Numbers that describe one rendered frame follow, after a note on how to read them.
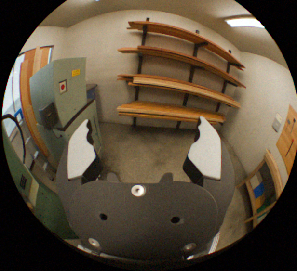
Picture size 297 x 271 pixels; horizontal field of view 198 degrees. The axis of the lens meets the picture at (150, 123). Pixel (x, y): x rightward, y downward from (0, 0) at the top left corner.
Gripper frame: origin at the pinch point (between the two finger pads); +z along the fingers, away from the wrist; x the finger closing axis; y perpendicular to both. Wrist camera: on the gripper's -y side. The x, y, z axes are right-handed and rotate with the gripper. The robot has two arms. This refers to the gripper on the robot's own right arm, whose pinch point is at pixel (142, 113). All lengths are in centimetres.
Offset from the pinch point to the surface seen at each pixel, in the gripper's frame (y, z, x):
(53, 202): 55, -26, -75
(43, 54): -94, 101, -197
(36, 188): 34, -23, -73
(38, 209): 38, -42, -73
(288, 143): 23, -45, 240
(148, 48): -32, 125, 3
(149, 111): 64, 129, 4
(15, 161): 12, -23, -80
